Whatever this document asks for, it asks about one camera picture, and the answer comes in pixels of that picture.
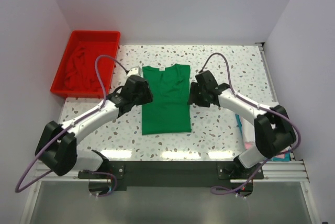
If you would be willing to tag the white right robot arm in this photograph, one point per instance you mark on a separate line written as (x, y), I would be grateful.
(273, 131)

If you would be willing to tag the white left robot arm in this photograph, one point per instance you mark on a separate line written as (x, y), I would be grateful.
(57, 148)

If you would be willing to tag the pink folded t-shirt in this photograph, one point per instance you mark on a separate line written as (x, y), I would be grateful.
(248, 145)

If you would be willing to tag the red t-shirt in bin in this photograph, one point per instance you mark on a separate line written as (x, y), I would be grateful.
(79, 69)

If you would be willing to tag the aluminium frame rail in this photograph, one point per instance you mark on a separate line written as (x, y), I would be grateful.
(293, 171)

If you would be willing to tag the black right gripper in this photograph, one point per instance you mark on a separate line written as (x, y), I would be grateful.
(193, 94)

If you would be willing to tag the green t-shirt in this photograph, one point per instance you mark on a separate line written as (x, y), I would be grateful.
(169, 111)

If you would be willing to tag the red plastic bin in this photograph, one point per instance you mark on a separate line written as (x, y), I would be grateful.
(81, 35)

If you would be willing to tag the white folded t-shirt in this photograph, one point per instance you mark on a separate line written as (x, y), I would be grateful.
(248, 132)

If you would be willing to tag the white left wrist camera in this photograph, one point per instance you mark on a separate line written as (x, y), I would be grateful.
(135, 71)

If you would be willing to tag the teal folded t-shirt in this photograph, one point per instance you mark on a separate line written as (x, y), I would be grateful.
(238, 118)

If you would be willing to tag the right side aluminium rail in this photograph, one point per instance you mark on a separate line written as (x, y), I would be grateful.
(267, 70)

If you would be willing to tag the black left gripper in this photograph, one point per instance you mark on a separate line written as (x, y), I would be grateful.
(146, 94)

